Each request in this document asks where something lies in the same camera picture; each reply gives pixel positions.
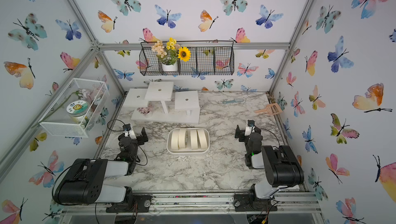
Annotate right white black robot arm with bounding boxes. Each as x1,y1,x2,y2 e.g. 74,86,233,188
233,120,304,212

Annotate white storage box tray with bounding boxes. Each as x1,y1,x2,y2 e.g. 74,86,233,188
167,128,210,156

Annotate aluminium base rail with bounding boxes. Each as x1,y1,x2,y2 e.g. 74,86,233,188
60,190,326,224

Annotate orange plastic scoop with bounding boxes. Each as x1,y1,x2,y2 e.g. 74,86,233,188
254,103,283,116

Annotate artificial flower stem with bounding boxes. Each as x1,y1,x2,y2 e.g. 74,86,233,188
41,89,92,122

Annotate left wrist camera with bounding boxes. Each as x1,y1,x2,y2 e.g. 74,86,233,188
122,124,136,139

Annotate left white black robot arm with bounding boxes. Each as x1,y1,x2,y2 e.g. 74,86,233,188
52,126,151,213

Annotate clear acrylic wall box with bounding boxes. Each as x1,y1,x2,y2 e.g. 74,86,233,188
38,78,109,138

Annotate cream tape roll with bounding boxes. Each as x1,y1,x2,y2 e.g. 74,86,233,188
178,128,188,149
171,129,179,151
190,130,198,150
197,129,208,149

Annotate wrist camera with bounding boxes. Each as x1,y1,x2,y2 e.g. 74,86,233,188
244,120,255,136
122,124,136,139

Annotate white tiered display stand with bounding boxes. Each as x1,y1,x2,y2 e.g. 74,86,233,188
122,82,201,124

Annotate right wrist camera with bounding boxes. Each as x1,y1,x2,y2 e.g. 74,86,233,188
244,120,255,136

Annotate sunflower bouquet white pot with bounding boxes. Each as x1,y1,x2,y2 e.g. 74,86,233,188
151,38,191,72

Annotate black wire wall basket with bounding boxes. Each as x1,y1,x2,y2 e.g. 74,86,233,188
137,40,235,77

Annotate pink flower white pot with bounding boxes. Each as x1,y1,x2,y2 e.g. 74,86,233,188
137,105,154,118

